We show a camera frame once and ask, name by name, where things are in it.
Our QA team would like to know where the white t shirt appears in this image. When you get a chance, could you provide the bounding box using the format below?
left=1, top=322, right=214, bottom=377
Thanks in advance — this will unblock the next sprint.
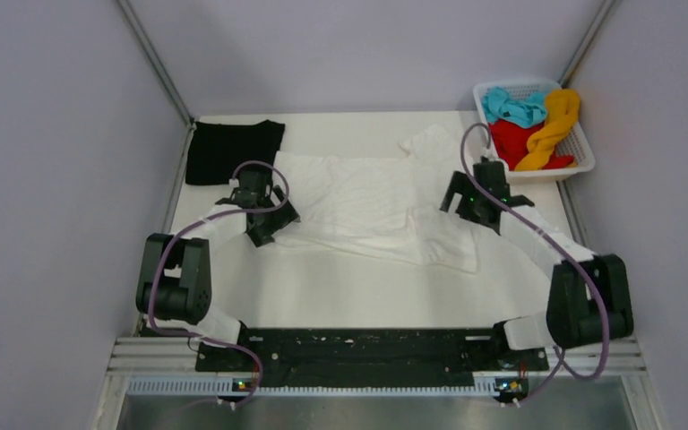
left=275, top=125, right=477, bottom=273

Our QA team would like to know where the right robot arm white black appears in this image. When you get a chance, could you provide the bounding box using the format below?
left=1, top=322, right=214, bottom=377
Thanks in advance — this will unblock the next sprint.
left=440, top=160, right=634, bottom=369

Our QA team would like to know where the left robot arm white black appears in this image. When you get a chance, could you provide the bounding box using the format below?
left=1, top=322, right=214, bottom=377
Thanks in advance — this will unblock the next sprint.
left=135, top=160, right=300, bottom=374

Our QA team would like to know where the folded black t shirt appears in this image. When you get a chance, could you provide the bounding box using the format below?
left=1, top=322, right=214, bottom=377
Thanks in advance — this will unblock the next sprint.
left=185, top=120, right=286, bottom=186

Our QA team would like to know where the red t shirt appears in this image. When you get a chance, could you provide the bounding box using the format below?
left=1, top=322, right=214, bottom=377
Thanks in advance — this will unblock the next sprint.
left=489, top=119, right=576, bottom=169

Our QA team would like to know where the cyan t shirt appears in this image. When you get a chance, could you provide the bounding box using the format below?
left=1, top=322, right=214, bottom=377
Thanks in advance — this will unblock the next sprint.
left=481, top=87, right=548, bottom=129

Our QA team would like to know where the white plastic basket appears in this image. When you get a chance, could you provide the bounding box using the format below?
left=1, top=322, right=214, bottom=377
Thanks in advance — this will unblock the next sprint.
left=473, top=78, right=595, bottom=184

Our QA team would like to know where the yellow t shirt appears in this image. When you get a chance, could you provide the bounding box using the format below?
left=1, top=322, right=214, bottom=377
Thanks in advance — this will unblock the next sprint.
left=514, top=89, right=581, bottom=172

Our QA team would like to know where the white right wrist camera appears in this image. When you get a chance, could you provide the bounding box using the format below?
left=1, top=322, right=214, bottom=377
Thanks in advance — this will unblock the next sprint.
left=480, top=149, right=499, bottom=162

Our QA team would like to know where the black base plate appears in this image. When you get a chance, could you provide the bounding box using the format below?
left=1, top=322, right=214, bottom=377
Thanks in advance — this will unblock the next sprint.
left=195, top=328, right=549, bottom=389

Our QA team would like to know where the aluminium front rail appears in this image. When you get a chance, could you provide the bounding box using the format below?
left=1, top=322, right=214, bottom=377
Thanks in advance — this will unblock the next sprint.
left=92, top=337, right=667, bottom=429

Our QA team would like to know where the left aluminium corner post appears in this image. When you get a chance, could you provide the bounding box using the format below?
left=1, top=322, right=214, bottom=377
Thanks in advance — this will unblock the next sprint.
left=114, top=0, right=194, bottom=125

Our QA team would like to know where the aluminium corner post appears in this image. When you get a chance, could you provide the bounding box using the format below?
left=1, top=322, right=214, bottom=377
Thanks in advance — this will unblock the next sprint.
left=558, top=0, right=623, bottom=88
left=114, top=0, right=194, bottom=125

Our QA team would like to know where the right aluminium corner post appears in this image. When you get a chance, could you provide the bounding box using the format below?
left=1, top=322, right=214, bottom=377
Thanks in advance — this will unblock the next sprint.
left=558, top=0, right=623, bottom=88

